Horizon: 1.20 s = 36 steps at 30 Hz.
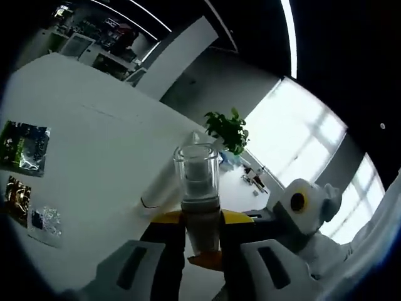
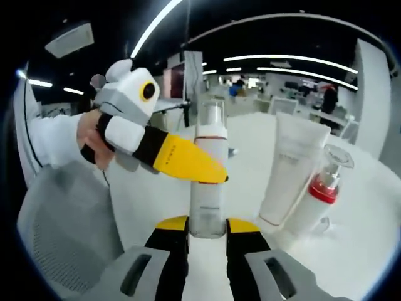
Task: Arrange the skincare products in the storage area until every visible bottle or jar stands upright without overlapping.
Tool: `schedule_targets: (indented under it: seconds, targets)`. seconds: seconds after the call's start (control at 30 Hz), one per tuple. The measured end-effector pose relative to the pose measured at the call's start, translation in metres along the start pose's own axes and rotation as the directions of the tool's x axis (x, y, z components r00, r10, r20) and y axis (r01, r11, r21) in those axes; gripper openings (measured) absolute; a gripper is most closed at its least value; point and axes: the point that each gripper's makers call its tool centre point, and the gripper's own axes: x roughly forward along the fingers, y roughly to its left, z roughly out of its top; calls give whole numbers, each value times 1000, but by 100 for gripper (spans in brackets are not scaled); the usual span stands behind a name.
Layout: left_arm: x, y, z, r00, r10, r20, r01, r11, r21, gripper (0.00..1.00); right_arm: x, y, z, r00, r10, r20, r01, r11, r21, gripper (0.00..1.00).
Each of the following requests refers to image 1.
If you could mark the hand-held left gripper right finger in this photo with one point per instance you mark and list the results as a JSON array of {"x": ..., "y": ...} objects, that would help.
[{"x": 235, "y": 282}]

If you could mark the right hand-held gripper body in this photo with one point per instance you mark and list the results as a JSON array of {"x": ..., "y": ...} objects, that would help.
[{"x": 291, "y": 225}]

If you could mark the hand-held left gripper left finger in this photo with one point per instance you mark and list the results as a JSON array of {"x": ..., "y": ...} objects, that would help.
[{"x": 169, "y": 266}]

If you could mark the white skincare tube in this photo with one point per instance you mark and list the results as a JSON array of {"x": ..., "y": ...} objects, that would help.
[{"x": 159, "y": 188}]

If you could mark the clear skincare sachet black label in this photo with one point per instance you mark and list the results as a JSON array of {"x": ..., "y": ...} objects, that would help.
[{"x": 45, "y": 225}]

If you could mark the gold foil skincare sachet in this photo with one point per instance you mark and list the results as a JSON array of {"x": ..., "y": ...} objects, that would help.
[{"x": 18, "y": 200}]

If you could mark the green silver skincare pouch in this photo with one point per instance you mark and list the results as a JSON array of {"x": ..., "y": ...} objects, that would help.
[{"x": 25, "y": 147}]

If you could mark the clutter of small items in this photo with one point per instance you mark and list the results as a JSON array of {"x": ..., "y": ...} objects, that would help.
[{"x": 250, "y": 175}]

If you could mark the blue plastic bag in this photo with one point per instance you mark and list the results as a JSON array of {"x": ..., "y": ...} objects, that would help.
[{"x": 230, "y": 158}]

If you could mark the large window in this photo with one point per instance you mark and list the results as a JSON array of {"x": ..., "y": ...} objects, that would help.
[{"x": 291, "y": 131}]

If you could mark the potted green plant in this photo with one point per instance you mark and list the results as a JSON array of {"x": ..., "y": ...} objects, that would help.
[{"x": 228, "y": 131}]

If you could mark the long ceiling light strip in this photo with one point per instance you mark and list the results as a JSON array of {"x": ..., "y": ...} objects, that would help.
[
  {"x": 150, "y": 15},
  {"x": 291, "y": 40}
]

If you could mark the white office chair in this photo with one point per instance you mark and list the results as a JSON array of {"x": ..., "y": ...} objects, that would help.
[{"x": 76, "y": 47}]

